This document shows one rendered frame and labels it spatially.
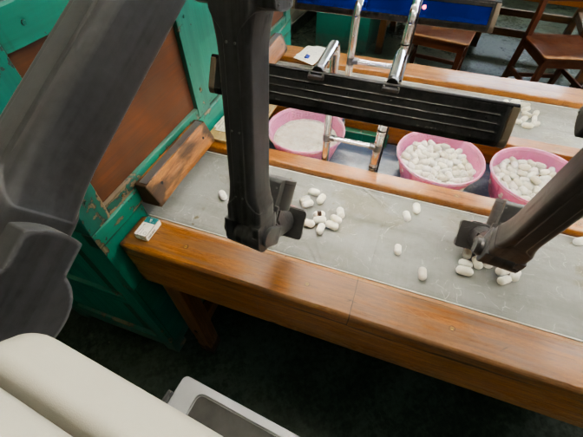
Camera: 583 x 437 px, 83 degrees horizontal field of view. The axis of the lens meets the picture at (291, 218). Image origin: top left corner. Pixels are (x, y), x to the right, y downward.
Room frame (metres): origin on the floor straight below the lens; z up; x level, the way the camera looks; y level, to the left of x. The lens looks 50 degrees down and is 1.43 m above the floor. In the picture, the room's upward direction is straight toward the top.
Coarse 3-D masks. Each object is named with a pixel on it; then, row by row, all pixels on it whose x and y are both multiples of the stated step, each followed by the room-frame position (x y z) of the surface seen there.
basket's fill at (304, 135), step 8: (304, 120) 1.06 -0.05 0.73; (312, 120) 1.06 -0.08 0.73; (280, 128) 1.00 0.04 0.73; (288, 128) 1.00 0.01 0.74; (296, 128) 0.99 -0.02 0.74; (304, 128) 0.99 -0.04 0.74; (312, 128) 1.00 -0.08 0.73; (320, 128) 1.00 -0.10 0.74; (280, 136) 0.95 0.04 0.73; (288, 136) 0.96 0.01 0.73; (296, 136) 0.95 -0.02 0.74; (304, 136) 0.95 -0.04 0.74; (312, 136) 0.96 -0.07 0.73; (320, 136) 0.95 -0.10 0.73; (280, 144) 0.91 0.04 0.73; (288, 144) 0.91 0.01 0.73; (296, 144) 0.91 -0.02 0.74; (304, 144) 0.92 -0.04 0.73; (312, 144) 0.91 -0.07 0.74; (320, 144) 0.91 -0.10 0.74
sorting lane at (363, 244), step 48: (192, 192) 0.67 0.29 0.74; (336, 192) 0.67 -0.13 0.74; (384, 192) 0.67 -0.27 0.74; (288, 240) 0.50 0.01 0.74; (336, 240) 0.50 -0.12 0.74; (384, 240) 0.50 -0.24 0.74; (432, 240) 0.50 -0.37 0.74; (432, 288) 0.36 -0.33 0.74; (480, 288) 0.36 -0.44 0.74; (528, 288) 0.36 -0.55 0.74; (576, 288) 0.36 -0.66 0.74; (576, 336) 0.25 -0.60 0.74
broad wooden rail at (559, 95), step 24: (288, 48) 1.58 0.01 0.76; (360, 72) 1.39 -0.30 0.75; (384, 72) 1.35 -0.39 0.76; (408, 72) 1.35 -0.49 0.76; (432, 72) 1.35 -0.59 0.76; (456, 72) 1.35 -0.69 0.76; (504, 96) 1.20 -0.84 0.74; (528, 96) 1.17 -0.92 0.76; (552, 96) 1.16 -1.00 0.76; (576, 96) 1.16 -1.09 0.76
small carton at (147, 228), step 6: (144, 222) 0.53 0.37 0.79; (150, 222) 0.53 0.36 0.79; (156, 222) 0.53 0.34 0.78; (138, 228) 0.51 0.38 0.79; (144, 228) 0.51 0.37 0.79; (150, 228) 0.51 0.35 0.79; (156, 228) 0.52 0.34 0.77; (138, 234) 0.49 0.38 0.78; (144, 234) 0.49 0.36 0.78; (150, 234) 0.49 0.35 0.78
